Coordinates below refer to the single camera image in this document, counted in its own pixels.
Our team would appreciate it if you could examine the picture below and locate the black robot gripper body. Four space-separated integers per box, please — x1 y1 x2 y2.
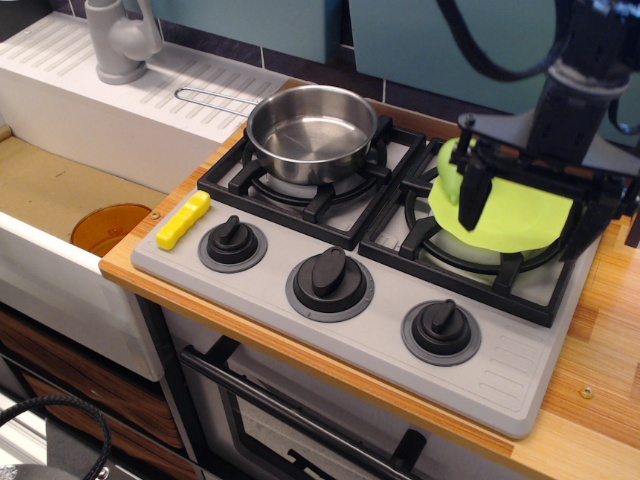
452 69 639 200

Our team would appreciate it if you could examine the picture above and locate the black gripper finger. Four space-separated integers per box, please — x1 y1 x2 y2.
559 193 620 261
459 158 493 231

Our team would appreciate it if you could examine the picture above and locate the small green toy pear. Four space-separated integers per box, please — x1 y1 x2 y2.
437 138 463 206

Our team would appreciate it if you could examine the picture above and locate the yellow toy fry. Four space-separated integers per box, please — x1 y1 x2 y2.
155 190 211 251

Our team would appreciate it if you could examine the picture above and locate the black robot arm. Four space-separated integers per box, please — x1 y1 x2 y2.
438 1 639 260

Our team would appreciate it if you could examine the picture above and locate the light green plastic plate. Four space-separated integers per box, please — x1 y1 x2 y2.
428 178 573 253

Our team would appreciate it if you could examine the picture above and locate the black right stove knob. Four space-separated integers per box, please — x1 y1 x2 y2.
401 299 481 367

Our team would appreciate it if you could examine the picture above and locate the black stove knob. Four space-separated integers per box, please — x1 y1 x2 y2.
401 299 481 367
198 215 268 274
285 247 375 323

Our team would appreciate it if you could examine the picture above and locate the stainless steel pot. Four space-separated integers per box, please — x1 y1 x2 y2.
174 85 378 186

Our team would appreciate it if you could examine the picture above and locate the grey toy stove top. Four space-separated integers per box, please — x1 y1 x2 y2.
129 130 603 441

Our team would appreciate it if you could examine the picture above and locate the black middle stove knob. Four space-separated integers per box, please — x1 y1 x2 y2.
285 247 375 323

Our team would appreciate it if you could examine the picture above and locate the black left stove knob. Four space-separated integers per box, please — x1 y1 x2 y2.
198 215 268 274

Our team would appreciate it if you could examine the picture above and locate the black right burner grate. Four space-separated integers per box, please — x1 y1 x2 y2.
358 139 592 328

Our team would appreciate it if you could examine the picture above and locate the black burner grate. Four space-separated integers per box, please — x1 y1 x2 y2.
358 139 592 328
197 115 427 250

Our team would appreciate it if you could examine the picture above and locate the black left burner grate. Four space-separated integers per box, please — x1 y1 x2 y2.
197 115 427 250

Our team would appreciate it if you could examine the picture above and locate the grey toy faucet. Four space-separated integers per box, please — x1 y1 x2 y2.
85 0 163 85

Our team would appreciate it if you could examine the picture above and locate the orange translucent plastic bowl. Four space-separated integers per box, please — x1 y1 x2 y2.
70 203 151 257

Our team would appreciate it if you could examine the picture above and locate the white toy sink unit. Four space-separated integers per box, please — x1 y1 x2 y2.
1 13 285 381

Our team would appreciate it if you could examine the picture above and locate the wooden drawer front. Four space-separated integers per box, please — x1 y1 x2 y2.
1 305 201 479

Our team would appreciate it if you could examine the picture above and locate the black braided cable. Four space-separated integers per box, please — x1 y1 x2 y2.
436 0 576 81

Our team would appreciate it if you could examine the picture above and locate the teal left wall cabinet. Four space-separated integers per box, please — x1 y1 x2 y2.
152 0 343 63

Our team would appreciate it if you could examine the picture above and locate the oven door with black handle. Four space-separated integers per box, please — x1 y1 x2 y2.
179 335 481 480

